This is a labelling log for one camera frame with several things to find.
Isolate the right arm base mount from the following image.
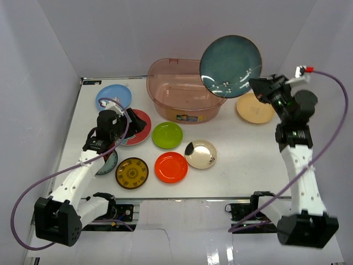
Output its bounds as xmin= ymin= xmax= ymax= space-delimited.
xmin=224 ymin=203 xmax=276 ymax=234

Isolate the dark blue ceramic plate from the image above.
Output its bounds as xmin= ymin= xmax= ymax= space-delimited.
xmin=199 ymin=35 xmax=262 ymax=99

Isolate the pink translucent plastic bin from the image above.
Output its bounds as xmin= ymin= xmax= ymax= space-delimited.
xmin=146 ymin=58 xmax=226 ymax=124

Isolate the yellow patterned brown-rimmed plate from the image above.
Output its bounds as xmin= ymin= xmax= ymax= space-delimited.
xmin=115 ymin=157 xmax=149 ymax=190

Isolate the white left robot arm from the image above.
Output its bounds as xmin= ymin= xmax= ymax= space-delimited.
xmin=34 ymin=108 xmax=147 ymax=246

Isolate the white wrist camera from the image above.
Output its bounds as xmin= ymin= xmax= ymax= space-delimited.
xmin=285 ymin=65 xmax=314 ymax=86
xmin=100 ymin=100 xmax=124 ymax=115

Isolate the light blue plastic plate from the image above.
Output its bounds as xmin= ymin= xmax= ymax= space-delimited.
xmin=95 ymin=84 xmax=132 ymax=111

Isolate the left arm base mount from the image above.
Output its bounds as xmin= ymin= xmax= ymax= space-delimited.
xmin=83 ymin=204 xmax=136 ymax=232

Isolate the cream plate with black flowers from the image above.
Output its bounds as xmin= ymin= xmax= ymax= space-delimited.
xmin=184 ymin=140 xmax=217 ymax=169

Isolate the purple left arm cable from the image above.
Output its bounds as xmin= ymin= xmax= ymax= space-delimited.
xmin=10 ymin=97 xmax=136 ymax=251

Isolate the red plate with teal flower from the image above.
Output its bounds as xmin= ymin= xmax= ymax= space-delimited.
xmin=121 ymin=109 xmax=152 ymax=146

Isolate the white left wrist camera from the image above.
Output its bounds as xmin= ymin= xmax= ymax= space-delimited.
xmin=100 ymin=100 xmax=124 ymax=115

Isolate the left dark table label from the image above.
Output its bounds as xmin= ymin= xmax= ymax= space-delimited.
xmin=82 ymin=80 xmax=101 ymax=86

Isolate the small blue patterned plate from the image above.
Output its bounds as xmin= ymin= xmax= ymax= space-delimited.
xmin=95 ymin=150 xmax=118 ymax=176

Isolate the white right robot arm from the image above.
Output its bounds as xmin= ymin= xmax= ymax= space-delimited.
xmin=249 ymin=76 xmax=339 ymax=249

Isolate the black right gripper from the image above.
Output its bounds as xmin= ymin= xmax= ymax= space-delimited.
xmin=248 ymin=75 xmax=292 ymax=123

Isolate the lime green plastic plate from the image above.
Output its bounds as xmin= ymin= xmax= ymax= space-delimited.
xmin=152 ymin=122 xmax=184 ymax=149

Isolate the pale yellow plastic plate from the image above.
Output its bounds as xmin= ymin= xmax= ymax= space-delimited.
xmin=236 ymin=93 xmax=275 ymax=124

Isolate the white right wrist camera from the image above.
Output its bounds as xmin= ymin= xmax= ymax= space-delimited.
xmin=285 ymin=65 xmax=314 ymax=86

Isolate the orange plastic plate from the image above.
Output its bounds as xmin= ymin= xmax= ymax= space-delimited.
xmin=154 ymin=152 xmax=189 ymax=184

